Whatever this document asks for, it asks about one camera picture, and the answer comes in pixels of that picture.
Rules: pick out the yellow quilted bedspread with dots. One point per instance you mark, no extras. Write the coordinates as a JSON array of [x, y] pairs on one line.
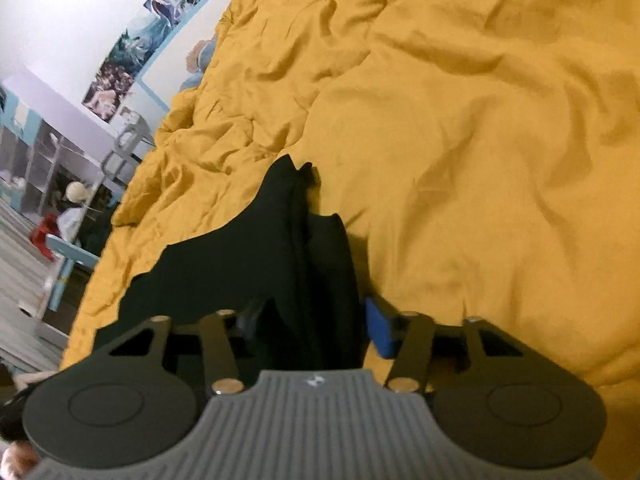
[[483, 155]]

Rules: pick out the round white lamp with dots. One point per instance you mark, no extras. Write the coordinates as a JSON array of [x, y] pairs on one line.
[[77, 193]]

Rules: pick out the open shelf unit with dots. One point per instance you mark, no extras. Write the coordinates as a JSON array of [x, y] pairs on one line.
[[48, 143]]

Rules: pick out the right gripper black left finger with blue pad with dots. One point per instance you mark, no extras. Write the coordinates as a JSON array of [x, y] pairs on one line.
[[215, 354]]

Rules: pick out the red item on desk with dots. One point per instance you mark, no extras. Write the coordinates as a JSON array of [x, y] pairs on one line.
[[38, 236]]

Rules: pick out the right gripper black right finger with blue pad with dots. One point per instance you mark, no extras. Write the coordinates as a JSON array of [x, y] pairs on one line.
[[425, 355]]

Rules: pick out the anime wall posters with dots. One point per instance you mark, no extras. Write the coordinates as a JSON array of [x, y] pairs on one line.
[[132, 51]]

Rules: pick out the black garment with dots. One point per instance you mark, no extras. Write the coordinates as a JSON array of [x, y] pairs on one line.
[[286, 272]]

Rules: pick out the plush toy on bed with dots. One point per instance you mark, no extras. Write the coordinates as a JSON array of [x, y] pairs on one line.
[[197, 62]]

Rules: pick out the grey bunk bed ladder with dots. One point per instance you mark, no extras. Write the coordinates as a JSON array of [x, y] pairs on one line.
[[134, 138]]

